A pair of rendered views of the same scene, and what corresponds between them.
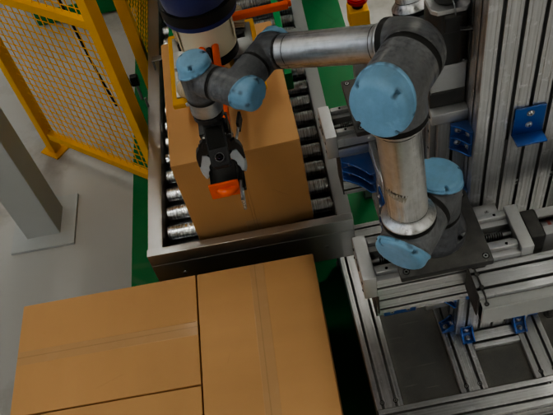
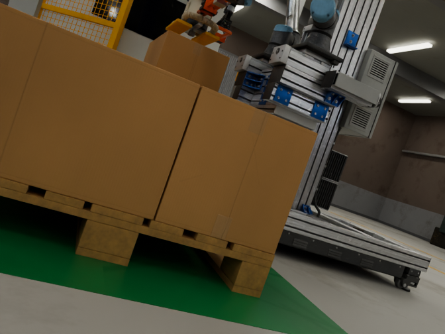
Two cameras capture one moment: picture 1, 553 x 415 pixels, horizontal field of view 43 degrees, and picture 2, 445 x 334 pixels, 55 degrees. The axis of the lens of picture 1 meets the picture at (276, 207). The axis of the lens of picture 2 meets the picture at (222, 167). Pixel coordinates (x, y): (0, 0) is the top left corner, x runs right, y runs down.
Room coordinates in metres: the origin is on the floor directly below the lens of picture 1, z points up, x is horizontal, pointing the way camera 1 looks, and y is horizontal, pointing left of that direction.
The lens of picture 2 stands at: (-0.95, 0.75, 0.38)
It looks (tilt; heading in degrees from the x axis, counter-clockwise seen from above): 2 degrees down; 337
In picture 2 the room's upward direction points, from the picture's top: 20 degrees clockwise
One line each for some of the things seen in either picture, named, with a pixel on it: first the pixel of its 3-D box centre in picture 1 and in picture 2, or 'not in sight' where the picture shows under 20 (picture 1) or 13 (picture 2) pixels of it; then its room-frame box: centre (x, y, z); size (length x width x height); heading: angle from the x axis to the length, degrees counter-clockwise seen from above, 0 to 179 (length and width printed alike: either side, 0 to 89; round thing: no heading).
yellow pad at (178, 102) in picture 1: (184, 64); (179, 24); (1.80, 0.18, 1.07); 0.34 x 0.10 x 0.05; 178
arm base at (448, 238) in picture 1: (434, 220); (317, 43); (0.98, -0.36, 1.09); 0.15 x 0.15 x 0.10
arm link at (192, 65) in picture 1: (198, 77); not in sight; (1.21, 0.10, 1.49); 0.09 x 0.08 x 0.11; 48
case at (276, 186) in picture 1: (235, 130); (177, 78); (1.79, 0.07, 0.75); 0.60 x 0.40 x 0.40; 178
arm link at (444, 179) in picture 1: (434, 191); (325, 21); (0.97, -0.36, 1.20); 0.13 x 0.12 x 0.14; 138
